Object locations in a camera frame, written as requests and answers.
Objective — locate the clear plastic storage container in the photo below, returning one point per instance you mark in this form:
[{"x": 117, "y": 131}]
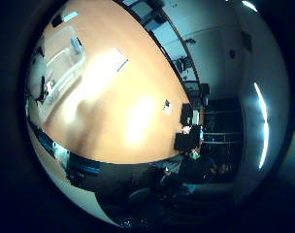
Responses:
[{"x": 65, "y": 69}]

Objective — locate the black and white device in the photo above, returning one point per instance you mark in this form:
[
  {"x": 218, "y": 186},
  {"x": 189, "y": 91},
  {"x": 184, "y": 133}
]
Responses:
[{"x": 65, "y": 16}]

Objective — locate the white paper sheet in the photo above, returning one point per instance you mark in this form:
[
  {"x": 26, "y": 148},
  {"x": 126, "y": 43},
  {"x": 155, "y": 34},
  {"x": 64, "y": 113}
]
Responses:
[{"x": 115, "y": 59}]

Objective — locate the black pen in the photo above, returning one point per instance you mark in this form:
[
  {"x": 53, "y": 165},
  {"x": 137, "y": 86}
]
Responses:
[{"x": 122, "y": 64}]

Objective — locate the small white black tag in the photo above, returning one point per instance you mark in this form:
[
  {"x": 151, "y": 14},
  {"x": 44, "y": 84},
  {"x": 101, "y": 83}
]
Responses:
[{"x": 167, "y": 106}]

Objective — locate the black equipment stand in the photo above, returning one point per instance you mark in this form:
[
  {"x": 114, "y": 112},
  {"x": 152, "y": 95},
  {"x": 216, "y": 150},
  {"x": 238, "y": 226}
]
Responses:
[{"x": 183, "y": 64}]

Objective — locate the computer monitor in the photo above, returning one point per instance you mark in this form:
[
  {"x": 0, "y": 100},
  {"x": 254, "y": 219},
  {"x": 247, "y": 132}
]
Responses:
[{"x": 187, "y": 115}]

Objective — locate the dark office chair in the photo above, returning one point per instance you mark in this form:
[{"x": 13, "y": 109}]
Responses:
[{"x": 139, "y": 195}]

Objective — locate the black laptop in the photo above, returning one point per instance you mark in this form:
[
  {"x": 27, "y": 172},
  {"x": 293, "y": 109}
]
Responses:
[{"x": 186, "y": 140}]

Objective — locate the seated person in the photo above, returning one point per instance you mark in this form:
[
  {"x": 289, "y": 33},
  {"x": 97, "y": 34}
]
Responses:
[{"x": 199, "y": 166}]

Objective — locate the long ceiling light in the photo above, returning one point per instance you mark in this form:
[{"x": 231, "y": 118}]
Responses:
[{"x": 263, "y": 129}]

